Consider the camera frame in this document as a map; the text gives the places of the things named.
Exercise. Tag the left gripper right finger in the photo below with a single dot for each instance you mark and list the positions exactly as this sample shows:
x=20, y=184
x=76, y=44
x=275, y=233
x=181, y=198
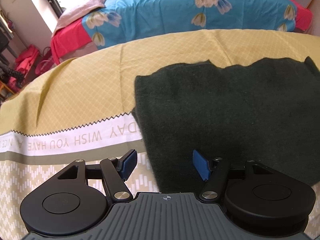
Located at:
x=214, y=172

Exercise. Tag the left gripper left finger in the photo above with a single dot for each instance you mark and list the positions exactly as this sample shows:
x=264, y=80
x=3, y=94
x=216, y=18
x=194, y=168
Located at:
x=115, y=172

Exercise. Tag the dark green knit sweater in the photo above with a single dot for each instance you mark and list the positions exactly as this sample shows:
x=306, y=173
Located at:
x=267, y=111

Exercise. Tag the red clothes pile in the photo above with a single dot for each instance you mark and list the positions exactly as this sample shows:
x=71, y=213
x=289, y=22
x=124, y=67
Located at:
x=30, y=64

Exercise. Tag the patterned yellow beige bedspread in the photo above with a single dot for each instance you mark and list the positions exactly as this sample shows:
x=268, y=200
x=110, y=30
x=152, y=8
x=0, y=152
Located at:
x=81, y=108

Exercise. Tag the red bed sheet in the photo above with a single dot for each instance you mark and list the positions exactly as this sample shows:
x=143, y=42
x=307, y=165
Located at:
x=67, y=38

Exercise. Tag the blue floral quilt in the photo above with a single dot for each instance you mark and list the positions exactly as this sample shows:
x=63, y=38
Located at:
x=187, y=7

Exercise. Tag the pink pillow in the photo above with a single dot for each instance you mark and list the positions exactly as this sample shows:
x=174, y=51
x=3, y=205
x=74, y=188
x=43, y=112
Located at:
x=72, y=14

